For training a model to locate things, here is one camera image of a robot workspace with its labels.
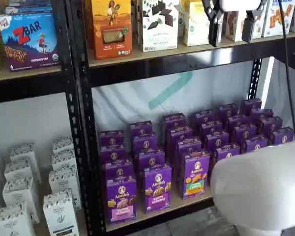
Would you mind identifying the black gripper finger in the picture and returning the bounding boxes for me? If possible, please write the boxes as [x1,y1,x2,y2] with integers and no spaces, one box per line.
[241,0,268,44]
[201,0,224,48]

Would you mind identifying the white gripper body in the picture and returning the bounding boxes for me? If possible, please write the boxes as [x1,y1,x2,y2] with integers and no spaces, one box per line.
[220,0,263,12]

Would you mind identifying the purple Annie's box pink patch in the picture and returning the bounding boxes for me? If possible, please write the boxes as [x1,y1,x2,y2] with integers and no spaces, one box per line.
[106,177,138,225]

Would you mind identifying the white crackers box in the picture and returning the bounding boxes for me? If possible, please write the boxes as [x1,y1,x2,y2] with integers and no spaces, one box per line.
[261,0,295,38]
[223,10,270,43]

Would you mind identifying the yellow white Simple Mills box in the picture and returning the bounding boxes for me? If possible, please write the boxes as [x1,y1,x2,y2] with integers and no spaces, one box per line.
[178,0,224,48]

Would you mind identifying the white chocolate squares box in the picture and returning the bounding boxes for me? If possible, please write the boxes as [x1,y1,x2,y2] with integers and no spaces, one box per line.
[142,0,180,53]

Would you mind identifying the orange box with woman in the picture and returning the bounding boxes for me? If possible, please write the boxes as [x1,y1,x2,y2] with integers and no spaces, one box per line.
[91,0,134,60]

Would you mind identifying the purple Annie's box green patch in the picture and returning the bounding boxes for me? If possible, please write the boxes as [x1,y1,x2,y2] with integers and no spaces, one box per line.
[179,149,211,201]

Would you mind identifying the black metal shelf rack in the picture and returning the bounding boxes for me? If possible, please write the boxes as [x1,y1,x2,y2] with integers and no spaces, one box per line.
[65,0,295,236]
[0,0,88,236]

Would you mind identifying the purple Annie's bunny grahams box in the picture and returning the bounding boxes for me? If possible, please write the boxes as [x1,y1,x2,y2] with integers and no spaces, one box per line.
[139,164,173,215]

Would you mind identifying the blue snack box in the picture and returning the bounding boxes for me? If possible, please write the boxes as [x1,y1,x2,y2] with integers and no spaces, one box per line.
[4,0,54,16]

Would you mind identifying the purple Z Bar box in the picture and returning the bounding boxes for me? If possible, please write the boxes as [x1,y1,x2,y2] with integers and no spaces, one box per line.
[0,12,61,72]

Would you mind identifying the white backdrop sheet teal stripe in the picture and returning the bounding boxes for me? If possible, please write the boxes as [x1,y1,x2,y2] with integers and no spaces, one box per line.
[91,56,295,154]

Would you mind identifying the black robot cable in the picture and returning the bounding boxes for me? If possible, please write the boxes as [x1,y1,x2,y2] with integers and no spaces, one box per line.
[277,0,295,141]

